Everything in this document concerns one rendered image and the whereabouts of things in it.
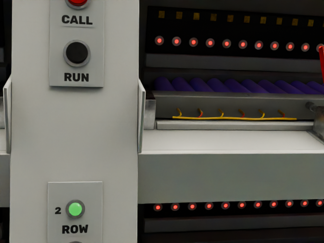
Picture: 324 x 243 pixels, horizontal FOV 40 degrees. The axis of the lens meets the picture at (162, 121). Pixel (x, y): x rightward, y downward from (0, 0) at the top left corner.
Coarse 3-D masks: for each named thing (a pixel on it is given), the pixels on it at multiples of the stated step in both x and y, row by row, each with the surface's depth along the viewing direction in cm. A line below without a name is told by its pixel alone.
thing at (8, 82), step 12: (0, 48) 48; (0, 60) 48; (0, 84) 39; (0, 96) 36; (0, 108) 36; (0, 120) 36; (0, 132) 36; (0, 144) 34; (0, 156) 32; (0, 168) 32; (0, 180) 33; (0, 192) 33; (0, 204) 33
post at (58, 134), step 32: (32, 0) 32; (128, 0) 34; (32, 32) 32; (128, 32) 34; (32, 64) 32; (128, 64) 34; (32, 96) 32; (64, 96) 33; (96, 96) 33; (128, 96) 34; (32, 128) 32; (64, 128) 33; (96, 128) 33; (128, 128) 34; (32, 160) 32; (64, 160) 33; (96, 160) 33; (128, 160) 34; (32, 192) 32; (128, 192) 34; (32, 224) 32; (128, 224) 34
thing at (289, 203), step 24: (144, 216) 51; (168, 216) 52; (192, 216) 52; (216, 216) 53; (240, 216) 53; (264, 216) 53; (288, 216) 54; (312, 216) 55; (144, 240) 50; (168, 240) 50; (192, 240) 50; (216, 240) 51; (240, 240) 51; (264, 240) 52; (288, 240) 52; (312, 240) 53
